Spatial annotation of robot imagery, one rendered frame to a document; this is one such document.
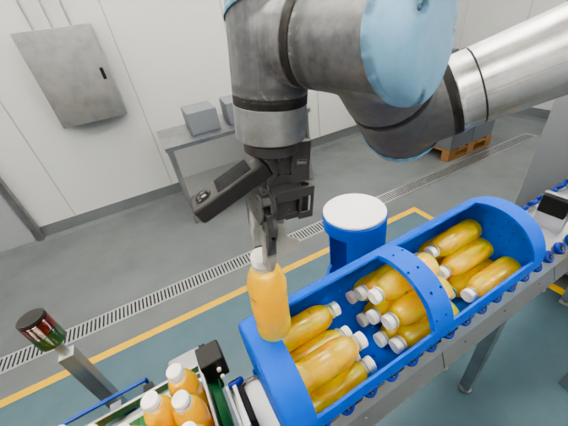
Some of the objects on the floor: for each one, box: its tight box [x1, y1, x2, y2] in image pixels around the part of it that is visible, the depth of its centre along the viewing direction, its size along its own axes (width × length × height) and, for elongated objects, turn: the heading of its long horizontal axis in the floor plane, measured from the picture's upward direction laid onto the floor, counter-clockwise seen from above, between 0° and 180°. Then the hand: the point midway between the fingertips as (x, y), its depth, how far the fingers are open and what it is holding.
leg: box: [459, 320, 507, 394], centre depth 139 cm, size 6×6×63 cm
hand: (261, 257), depth 48 cm, fingers closed on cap, 4 cm apart
